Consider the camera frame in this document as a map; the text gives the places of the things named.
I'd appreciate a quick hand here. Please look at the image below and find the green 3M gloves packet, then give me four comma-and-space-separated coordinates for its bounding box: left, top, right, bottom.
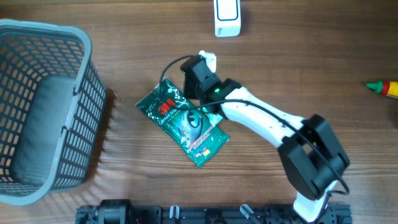
136, 78, 229, 168

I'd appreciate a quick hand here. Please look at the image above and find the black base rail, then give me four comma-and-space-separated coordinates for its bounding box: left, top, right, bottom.
75, 198, 353, 224

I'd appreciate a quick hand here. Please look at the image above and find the white teal tissue packet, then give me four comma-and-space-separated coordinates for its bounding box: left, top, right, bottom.
206, 113, 223, 126

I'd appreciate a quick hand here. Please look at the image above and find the right black cable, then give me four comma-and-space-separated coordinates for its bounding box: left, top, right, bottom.
158, 55, 351, 223

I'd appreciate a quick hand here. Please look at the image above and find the white barcode scanner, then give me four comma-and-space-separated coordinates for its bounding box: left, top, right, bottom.
213, 0, 241, 38

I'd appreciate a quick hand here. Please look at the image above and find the grey plastic mesh basket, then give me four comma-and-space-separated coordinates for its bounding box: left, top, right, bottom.
1, 19, 106, 206

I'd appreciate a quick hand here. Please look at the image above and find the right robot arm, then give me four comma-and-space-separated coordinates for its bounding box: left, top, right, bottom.
180, 55, 350, 223

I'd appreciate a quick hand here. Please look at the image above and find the sriracha chilli sauce bottle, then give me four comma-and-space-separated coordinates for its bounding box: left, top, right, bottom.
366, 81, 398, 98

